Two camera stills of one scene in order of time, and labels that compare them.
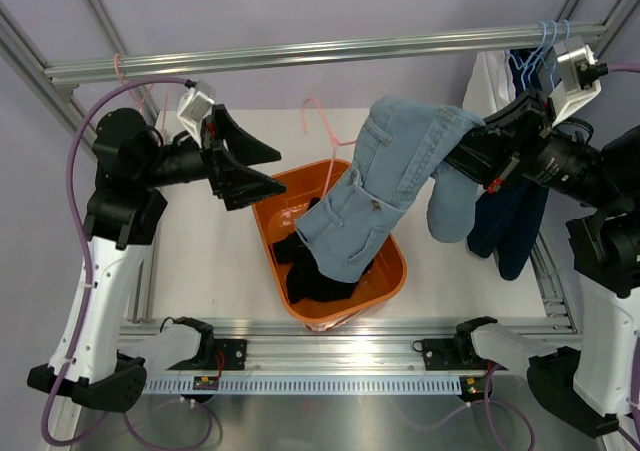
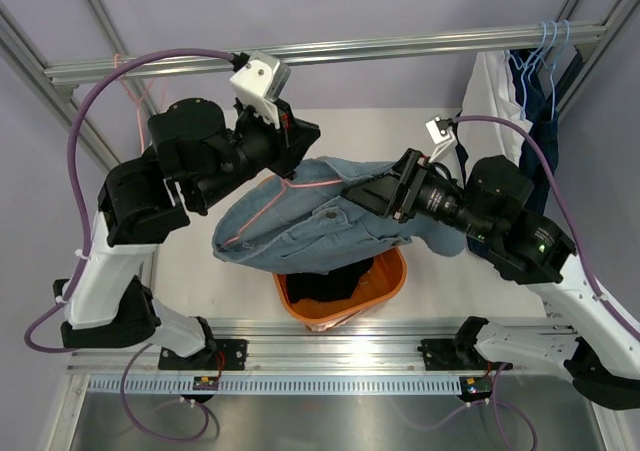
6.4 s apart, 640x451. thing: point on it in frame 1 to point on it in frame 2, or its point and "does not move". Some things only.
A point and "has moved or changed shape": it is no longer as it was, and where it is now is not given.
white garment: (490, 84) does not move
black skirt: (306, 280) has moved or changed shape
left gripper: (237, 185) to (291, 142)
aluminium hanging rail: (67, 76) does not move
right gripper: (496, 160) to (393, 193)
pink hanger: (336, 142) to (283, 182)
